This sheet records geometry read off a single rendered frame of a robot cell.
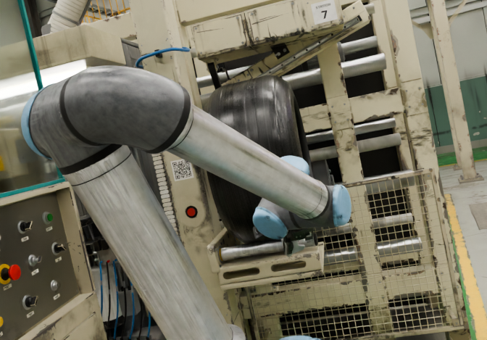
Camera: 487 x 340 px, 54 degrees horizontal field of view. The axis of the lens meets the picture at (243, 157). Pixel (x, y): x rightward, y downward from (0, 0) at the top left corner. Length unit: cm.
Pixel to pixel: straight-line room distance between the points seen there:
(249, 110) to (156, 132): 88
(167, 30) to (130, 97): 113
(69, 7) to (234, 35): 74
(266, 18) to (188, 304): 136
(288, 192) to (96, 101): 42
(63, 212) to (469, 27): 1001
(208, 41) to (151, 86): 134
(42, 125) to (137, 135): 16
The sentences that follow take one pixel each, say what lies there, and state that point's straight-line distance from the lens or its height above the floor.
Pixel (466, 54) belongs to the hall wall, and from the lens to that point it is 1097.
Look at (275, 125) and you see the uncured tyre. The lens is 150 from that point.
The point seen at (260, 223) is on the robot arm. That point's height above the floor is 109.
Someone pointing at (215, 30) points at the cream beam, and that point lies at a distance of 202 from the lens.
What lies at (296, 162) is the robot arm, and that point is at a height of 120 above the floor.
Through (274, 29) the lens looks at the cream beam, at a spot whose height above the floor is 168.
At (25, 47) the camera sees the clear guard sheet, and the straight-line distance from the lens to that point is 169.
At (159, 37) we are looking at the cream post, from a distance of 181.
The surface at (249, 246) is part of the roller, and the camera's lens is 169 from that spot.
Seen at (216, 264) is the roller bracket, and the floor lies 88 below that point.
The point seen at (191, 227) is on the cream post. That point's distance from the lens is 180.
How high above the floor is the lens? 131
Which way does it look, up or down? 3 degrees down
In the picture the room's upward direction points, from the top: 12 degrees counter-clockwise
